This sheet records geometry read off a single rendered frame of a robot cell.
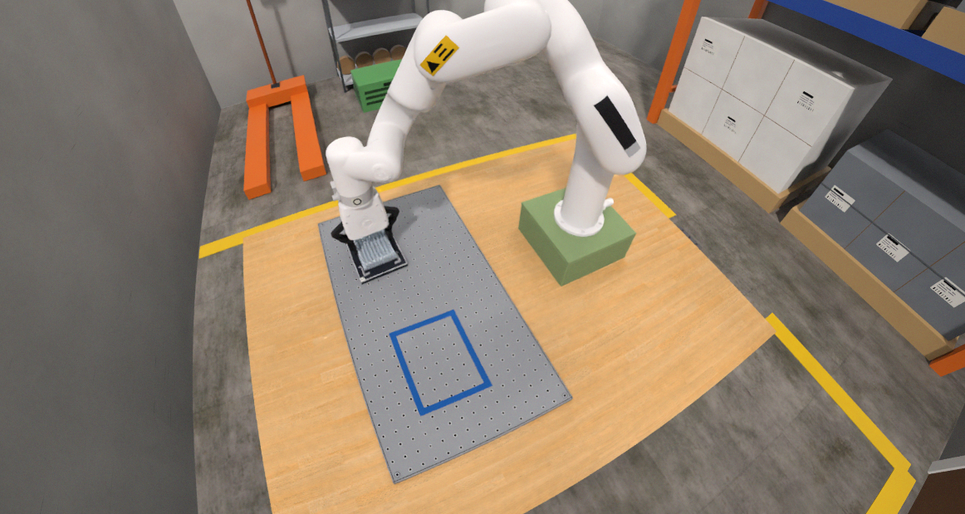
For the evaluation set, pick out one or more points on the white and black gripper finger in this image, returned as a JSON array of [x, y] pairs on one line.
[[392, 218], [336, 234]]

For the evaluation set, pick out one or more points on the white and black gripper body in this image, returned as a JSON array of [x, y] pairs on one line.
[[368, 218]]

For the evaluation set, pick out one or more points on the blue tape rectangle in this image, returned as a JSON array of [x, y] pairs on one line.
[[422, 411]]

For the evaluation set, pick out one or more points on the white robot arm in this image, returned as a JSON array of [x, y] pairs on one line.
[[607, 123]]

